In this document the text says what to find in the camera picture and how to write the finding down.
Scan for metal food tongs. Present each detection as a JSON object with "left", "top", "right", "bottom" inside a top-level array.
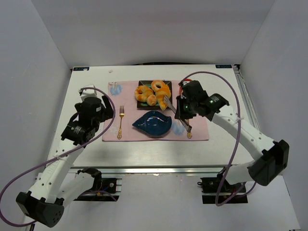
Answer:
[{"left": 163, "top": 95, "right": 192, "bottom": 134}]

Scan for gold ornate fork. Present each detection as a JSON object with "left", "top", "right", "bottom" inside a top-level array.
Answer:
[{"left": 117, "top": 105, "right": 125, "bottom": 140}]

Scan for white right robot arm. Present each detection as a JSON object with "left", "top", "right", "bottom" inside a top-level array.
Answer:
[{"left": 175, "top": 80, "right": 289, "bottom": 186}]

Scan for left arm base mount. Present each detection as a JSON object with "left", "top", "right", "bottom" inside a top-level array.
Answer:
[{"left": 75, "top": 167, "right": 122, "bottom": 202}]

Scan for blue label sticker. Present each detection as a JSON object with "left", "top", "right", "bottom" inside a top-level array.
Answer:
[
  {"left": 73, "top": 67, "right": 90, "bottom": 71},
  {"left": 215, "top": 64, "right": 232, "bottom": 69}
]

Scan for curled croissant bread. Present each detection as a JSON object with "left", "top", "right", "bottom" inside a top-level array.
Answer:
[{"left": 134, "top": 85, "right": 154, "bottom": 102}]

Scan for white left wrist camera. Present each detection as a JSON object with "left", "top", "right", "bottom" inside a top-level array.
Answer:
[{"left": 78, "top": 89, "right": 97, "bottom": 102}]

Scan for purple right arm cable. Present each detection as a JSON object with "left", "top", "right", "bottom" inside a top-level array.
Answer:
[{"left": 181, "top": 71, "right": 256, "bottom": 207}]

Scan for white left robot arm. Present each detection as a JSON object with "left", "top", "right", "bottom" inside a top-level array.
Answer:
[{"left": 16, "top": 96, "right": 114, "bottom": 228}]

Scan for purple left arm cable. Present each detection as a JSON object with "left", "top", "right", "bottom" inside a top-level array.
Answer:
[{"left": 0, "top": 87, "right": 116, "bottom": 227}]

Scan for orange metal mug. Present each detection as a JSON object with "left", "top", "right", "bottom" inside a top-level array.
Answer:
[{"left": 179, "top": 82, "right": 184, "bottom": 99}]

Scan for pink cartoon placemat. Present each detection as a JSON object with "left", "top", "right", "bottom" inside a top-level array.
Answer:
[{"left": 102, "top": 80, "right": 209, "bottom": 141}]

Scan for striped orange croissant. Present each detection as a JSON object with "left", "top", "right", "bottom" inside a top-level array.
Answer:
[{"left": 155, "top": 85, "right": 171, "bottom": 111}]

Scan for blue label sticker right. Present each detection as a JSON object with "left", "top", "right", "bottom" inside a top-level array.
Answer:
[{"left": 215, "top": 64, "right": 232, "bottom": 69}]

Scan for blue label sticker left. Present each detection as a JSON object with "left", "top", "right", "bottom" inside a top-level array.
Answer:
[{"left": 73, "top": 67, "right": 90, "bottom": 71}]

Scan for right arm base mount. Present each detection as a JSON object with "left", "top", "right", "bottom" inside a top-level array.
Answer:
[{"left": 197, "top": 177, "right": 248, "bottom": 205}]

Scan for small round bun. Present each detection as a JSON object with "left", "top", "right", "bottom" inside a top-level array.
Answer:
[{"left": 146, "top": 94, "right": 157, "bottom": 106}]

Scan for blue shell-shaped dish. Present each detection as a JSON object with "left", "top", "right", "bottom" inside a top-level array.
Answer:
[{"left": 132, "top": 111, "right": 172, "bottom": 137}]

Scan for black square plate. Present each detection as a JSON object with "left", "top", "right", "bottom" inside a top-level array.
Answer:
[{"left": 137, "top": 80, "right": 173, "bottom": 110}]

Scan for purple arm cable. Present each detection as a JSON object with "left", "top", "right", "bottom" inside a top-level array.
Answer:
[
  {"left": 0, "top": 87, "right": 116, "bottom": 227},
  {"left": 181, "top": 71, "right": 256, "bottom": 207}
]

